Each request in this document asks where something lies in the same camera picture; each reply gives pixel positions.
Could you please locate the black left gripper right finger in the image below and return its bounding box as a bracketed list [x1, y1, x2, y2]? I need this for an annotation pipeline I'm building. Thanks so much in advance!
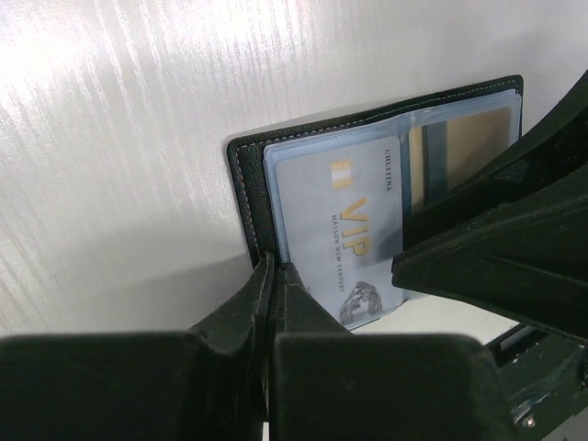
[269, 265, 517, 440]

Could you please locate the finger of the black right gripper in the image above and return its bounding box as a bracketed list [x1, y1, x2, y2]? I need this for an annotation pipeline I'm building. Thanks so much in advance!
[392, 166, 587, 344]
[403, 74, 587, 250]

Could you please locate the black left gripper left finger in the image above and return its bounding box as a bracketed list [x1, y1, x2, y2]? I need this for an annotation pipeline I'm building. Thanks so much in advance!
[1, 255, 275, 440]

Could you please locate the silver VIP credit card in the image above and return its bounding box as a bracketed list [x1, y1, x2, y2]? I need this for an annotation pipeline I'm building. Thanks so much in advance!
[276, 136, 404, 329]

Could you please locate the black leather card holder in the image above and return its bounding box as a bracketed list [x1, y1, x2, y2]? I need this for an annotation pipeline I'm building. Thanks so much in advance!
[227, 75, 524, 331]

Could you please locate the gold card in holder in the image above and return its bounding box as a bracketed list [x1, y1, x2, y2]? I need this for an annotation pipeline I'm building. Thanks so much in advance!
[407, 107, 518, 215]

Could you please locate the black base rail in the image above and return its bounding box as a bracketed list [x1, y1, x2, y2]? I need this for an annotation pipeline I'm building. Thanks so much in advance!
[486, 324, 587, 441]

